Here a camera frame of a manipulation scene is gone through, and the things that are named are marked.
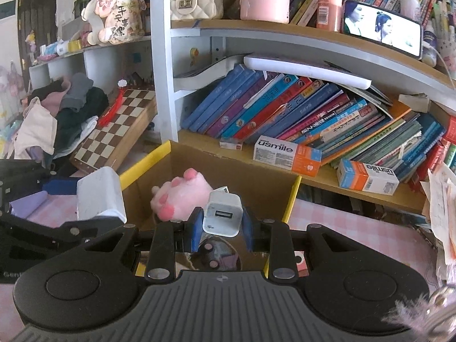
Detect floral cloth rabbit ornament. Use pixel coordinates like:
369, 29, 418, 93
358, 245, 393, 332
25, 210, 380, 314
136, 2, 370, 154
81, 0, 147, 45

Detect small red white box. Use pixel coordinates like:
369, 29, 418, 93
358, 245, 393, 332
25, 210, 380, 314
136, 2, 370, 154
219, 137, 244, 151

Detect white lamp bar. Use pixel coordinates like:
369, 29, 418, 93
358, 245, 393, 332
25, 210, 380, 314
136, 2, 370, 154
244, 53, 373, 89

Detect white wooden bookshelf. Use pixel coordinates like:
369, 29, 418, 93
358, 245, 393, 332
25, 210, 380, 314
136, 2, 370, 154
21, 0, 456, 216

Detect smartphone playing video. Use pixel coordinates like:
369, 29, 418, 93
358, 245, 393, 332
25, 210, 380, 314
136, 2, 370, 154
343, 0, 424, 60

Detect row of leaning children's books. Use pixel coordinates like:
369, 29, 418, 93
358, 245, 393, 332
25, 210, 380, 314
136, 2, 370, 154
180, 63, 447, 182

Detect white orange toothpaste box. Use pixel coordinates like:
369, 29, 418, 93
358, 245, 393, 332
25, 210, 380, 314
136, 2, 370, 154
337, 159, 400, 196
253, 136, 322, 177

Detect red tassel ornament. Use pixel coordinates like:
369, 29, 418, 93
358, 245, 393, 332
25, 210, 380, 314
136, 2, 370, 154
97, 78, 128, 127

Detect purple garment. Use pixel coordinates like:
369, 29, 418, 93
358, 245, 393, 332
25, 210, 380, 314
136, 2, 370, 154
9, 190, 48, 218

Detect pink plush toy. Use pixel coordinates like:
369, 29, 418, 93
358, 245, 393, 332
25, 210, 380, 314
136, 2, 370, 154
150, 168, 229, 221

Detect white rectangular block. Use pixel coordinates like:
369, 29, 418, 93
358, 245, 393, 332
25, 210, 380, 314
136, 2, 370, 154
76, 166, 128, 224

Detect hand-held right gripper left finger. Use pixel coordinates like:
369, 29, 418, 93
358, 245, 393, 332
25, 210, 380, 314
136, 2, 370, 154
57, 208, 204, 282

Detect purple fluffy keychain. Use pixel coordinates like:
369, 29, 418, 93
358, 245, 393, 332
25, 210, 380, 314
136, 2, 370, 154
383, 285, 456, 342

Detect pink printed desktop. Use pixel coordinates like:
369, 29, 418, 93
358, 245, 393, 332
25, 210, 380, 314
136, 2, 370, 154
0, 150, 442, 332

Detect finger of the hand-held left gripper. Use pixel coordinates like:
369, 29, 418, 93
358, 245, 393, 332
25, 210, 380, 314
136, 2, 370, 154
0, 215, 127, 247
0, 160, 79, 196

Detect pile of clothes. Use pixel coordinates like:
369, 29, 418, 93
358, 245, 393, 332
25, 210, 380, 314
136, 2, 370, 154
0, 73, 109, 161

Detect yellow cardboard box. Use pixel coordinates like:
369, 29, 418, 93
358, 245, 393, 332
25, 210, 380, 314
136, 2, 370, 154
119, 140, 303, 278

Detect white pen holder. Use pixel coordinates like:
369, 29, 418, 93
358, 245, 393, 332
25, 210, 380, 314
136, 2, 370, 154
431, 2, 456, 68

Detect small white usb charger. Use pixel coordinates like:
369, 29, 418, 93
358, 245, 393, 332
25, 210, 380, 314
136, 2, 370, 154
202, 190, 244, 237

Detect pile of papers and booklets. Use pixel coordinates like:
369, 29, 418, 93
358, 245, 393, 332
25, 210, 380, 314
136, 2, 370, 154
420, 164, 456, 282

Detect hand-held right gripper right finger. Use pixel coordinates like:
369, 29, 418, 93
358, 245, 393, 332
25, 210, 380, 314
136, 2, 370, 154
243, 208, 389, 282

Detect pink bottle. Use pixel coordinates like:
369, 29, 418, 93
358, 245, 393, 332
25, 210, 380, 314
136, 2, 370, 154
316, 0, 343, 32

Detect white quilted handbag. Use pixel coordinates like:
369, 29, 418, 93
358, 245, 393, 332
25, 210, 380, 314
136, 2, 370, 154
170, 0, 224, 21

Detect red books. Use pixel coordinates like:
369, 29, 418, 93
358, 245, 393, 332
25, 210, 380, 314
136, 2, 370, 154
408, 116, 456, 191

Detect wooden chess board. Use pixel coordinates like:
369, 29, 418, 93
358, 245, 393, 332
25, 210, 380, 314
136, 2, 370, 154
69, 86, 158, 180

